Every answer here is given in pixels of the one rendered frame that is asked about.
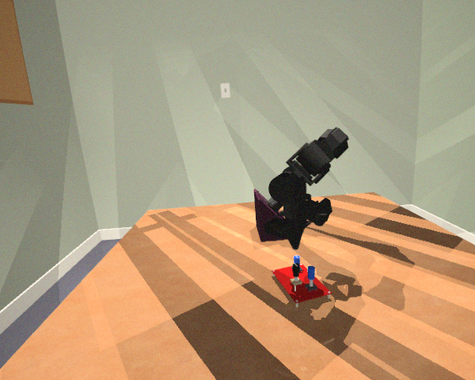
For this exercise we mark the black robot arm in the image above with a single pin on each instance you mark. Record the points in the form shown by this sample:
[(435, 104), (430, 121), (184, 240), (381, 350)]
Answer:
[(314, 158)]

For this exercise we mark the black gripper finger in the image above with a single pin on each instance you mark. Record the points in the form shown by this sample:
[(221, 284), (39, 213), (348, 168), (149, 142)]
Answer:
[(293, 239), (303, 225)]

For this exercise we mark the red circuit board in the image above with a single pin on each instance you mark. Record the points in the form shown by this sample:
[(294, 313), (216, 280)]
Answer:
[(299, 282)]

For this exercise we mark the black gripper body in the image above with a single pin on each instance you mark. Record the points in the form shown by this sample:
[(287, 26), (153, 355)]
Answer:
[(284, 228)]

